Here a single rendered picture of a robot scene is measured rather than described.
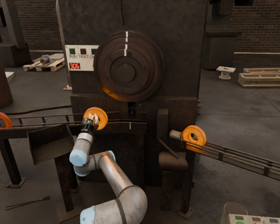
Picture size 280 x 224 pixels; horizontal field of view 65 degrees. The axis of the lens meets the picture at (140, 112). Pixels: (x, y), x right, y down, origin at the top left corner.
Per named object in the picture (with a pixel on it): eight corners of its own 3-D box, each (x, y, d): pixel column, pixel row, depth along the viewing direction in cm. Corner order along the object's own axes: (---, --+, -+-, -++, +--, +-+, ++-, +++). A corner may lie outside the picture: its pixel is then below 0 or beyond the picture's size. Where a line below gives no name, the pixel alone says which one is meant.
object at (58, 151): (47, 206, 183) (26, 132, 151) (79, 194, 194) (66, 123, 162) (51, 226, 167) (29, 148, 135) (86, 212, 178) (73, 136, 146)
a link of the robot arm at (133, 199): (157, 198, 76) (110, 146, 138) (122, 210, 72) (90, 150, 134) (160, 227, 78) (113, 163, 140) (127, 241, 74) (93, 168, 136)
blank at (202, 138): (191, 148, 153) (189, 150, 151) (181, 128, 153) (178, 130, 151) (210, 143, 141) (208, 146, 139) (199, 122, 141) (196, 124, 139)
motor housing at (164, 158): (157, 198, 189) (159, 147, 165) (183, 201, 187) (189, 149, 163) (157, 211, 177) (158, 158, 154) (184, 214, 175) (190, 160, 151)
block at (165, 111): (156, 134, 177) (157, 107, 166) (166, 134, 176) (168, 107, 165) (156, 142, 167) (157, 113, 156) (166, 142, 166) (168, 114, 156)
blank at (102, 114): (82, 108, 145) (80, 110, 142) (105, 106, 143) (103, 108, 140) (88, 128, 152) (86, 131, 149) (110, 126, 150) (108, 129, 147)
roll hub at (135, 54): (107, 90, 149) (104, 48, 137) (149, 91, 146) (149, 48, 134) (105, 93, 144) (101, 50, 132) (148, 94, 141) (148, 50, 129)
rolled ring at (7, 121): (1, 111, 174) (4, 109, 177) (-18, 116, 178) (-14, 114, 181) (14, 130, 181) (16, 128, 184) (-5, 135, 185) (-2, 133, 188)
